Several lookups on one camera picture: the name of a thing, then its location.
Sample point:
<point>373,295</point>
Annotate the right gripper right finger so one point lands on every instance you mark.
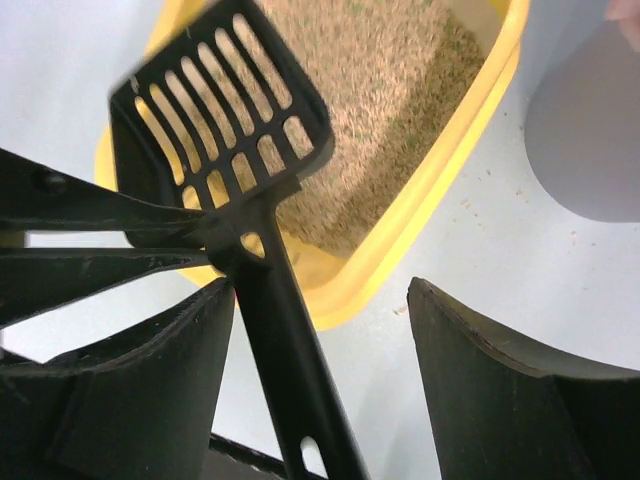
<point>505,406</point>

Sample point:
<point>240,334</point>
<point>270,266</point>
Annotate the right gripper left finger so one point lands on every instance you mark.
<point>136,405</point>

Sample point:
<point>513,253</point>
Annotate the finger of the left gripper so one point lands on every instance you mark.
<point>37,280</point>
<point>35,197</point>

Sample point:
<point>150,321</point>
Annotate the black litter scoop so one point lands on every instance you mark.
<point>224,109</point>

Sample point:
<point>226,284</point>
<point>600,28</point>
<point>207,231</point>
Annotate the yellow litter box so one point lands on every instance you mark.
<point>336,288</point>

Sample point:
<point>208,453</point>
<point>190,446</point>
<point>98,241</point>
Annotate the beige cat litter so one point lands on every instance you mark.
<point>392,74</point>

